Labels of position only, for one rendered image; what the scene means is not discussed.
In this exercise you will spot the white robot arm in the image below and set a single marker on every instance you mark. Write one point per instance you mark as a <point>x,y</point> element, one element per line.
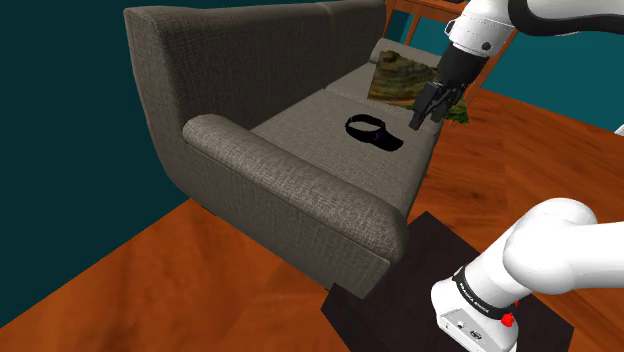
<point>551,253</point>

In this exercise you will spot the dark robot stand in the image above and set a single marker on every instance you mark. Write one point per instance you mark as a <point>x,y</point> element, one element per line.
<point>400,297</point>

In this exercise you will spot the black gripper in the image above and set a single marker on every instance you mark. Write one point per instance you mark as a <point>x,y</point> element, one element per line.
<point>458,66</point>

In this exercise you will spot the black sun visor cap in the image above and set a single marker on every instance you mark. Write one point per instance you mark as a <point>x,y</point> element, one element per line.
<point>386,141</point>

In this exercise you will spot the green brown patterned cushion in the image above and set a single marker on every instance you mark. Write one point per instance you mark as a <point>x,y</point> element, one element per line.
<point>395,78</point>

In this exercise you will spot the grey fabric sofa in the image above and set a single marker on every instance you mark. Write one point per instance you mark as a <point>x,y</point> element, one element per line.
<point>292,195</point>

